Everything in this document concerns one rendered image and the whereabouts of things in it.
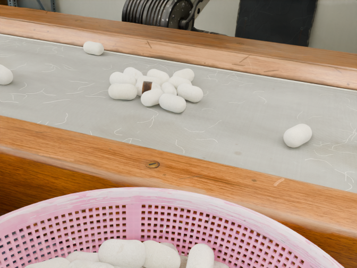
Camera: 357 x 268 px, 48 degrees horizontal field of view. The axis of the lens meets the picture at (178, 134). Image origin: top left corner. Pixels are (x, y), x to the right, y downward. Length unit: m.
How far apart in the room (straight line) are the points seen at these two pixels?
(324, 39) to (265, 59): 1.93
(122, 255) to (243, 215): 0.09
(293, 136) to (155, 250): 0.20
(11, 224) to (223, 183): 0.15
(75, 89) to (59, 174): 0.22
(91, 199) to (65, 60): 0.39
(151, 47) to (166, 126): 0.25
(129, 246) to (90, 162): 0.08
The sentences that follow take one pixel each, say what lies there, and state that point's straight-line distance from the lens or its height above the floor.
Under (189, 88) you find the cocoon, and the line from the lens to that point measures 0.50.
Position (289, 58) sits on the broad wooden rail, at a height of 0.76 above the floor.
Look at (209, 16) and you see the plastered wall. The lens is 2.66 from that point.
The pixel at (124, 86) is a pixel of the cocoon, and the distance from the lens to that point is 0.49.
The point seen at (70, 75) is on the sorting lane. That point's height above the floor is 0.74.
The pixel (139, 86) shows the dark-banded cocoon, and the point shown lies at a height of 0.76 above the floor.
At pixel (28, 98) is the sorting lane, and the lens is 0.52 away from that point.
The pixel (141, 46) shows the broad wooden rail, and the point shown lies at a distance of 0.68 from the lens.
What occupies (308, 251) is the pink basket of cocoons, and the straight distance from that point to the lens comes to 0.27.
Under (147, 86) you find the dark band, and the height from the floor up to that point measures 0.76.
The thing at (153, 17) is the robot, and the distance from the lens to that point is 0.91.
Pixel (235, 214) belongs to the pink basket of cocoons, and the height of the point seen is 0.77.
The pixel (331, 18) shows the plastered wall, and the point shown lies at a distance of 2.54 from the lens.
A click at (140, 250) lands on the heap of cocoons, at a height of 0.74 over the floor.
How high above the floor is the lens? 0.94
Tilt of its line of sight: 28 degrees down
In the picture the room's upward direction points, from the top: 4 degrees clockwise
